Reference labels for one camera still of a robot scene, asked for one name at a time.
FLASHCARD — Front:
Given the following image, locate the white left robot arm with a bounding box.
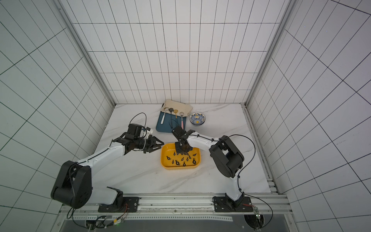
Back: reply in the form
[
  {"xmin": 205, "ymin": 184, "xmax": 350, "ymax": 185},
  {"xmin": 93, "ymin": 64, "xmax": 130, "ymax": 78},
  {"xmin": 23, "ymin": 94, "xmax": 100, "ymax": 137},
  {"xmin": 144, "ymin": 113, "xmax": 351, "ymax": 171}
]
[{"xmin": 50, "ymin": 135, "xmax": 164, "ymax": 212}]

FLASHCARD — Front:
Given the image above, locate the black handled spoon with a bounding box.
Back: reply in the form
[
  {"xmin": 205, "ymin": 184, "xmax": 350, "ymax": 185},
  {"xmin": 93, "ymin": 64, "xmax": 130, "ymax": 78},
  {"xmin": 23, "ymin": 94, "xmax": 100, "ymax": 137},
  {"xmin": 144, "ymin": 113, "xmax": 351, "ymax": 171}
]
[{"xmin": 169, "ymin": 108, "xmax": 174, "ymax": 129}]

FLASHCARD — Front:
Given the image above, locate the pink handled spoon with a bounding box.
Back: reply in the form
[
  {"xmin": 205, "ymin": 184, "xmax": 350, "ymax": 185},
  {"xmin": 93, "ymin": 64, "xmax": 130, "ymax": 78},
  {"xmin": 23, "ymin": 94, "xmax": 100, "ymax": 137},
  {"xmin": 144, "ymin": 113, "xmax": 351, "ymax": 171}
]
[{"xmin": 179, "ymin": 112, "xmax": 184, "ymax": 129}]

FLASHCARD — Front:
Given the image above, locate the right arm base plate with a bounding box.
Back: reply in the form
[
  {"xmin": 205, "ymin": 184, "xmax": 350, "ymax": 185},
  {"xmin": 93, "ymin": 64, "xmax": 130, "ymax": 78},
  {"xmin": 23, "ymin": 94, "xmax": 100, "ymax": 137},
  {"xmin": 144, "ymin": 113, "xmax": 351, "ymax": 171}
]
[{"xmin": 212, "ymin": 194, "xmax": 253, "ymax": 213}]

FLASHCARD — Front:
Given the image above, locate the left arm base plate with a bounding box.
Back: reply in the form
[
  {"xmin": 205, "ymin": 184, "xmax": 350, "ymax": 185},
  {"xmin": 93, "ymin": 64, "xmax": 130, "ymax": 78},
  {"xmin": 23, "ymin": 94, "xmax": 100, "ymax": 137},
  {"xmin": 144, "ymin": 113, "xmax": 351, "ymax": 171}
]
[{"xmin": 98, "ymin": 187, "xmax": 140, "ymax": 213}]

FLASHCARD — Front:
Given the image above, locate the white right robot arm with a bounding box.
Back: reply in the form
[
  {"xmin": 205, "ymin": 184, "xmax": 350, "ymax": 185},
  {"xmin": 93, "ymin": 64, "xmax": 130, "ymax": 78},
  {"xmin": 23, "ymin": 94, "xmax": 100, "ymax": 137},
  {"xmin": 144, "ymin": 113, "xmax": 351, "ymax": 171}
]
[{"xmin": 172, "ymin": 126, "xmax": 244, "ymax": 203}]

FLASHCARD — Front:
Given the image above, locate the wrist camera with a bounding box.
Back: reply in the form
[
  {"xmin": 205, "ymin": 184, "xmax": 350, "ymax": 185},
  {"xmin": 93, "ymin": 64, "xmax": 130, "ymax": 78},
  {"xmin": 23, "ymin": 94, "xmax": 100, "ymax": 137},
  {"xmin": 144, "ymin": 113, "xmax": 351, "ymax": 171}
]
[
  {"xmin": 127, "ymin": 124, "xmax": 153, "ymax": 138},
  {"xmin": 172, "ymin": 126, "xmax": 186, "ymax": 140}
]

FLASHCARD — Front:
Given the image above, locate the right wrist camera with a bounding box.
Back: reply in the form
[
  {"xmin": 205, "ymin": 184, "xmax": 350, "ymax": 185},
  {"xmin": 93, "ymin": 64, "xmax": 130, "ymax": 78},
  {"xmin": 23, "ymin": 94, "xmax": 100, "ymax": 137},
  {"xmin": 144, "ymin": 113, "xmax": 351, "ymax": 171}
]
[{"xmin": 172, "ymin": 126, "xmax": 186, "ymax": 140}]

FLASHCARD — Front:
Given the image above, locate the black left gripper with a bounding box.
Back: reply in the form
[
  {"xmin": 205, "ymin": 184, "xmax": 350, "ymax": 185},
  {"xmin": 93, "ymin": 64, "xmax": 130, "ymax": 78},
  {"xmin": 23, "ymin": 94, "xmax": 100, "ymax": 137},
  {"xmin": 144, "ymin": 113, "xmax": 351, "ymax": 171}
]
[{"xmin": 134, "ymin": 134, "xmax": 164, "ymax": 154}]

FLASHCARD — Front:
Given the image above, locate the yellow plastic storage box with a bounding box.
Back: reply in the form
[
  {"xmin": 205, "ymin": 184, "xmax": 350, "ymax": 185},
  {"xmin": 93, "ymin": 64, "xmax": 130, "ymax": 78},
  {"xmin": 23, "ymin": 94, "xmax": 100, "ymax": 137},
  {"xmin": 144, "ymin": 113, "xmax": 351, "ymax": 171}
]
[{"xmin": 160, "ymin": 143, "xmax": 201, "ymax": 170}]

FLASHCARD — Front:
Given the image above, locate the beige cloth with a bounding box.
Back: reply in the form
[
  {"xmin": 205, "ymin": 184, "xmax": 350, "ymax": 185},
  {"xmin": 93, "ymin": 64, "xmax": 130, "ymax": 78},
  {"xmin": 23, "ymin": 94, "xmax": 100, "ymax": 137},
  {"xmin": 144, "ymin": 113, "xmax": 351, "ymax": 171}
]
[{"xmin": 160, "ymin": 99, "xmax": 193, "ymax": 117}]

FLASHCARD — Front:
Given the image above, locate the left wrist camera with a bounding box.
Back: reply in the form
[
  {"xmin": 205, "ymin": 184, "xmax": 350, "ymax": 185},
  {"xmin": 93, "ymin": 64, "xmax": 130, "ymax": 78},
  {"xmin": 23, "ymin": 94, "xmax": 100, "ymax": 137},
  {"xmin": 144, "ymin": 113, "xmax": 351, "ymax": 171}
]
[{"xmin": 127, "ymin": 124, "xmax": 153, "ymax": 138}]

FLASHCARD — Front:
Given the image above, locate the dark teal tray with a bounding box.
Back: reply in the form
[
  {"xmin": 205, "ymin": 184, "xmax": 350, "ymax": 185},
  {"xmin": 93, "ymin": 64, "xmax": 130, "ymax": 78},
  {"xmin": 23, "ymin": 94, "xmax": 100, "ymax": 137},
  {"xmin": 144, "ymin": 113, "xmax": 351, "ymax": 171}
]
[{"xmin": 156, "ymin": 112, "xmax": 186, "ymax": 133}]

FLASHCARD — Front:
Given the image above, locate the aluminium rail frame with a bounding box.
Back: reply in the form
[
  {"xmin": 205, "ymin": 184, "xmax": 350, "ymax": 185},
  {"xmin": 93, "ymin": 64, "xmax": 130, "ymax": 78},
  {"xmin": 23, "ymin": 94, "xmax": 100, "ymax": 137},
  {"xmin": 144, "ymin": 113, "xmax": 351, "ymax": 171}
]
[{"xmin": 52, "ymin": 193, "xmax": 298, "ymax": 232}]

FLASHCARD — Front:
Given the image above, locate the white handled spoon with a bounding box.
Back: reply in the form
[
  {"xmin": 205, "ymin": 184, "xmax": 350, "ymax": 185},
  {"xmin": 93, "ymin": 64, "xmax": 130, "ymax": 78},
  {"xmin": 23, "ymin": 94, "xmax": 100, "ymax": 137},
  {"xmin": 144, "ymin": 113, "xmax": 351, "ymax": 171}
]
[{"xmin": 160, "ymin": 107, "xmax": 169, "ymax": 125}]

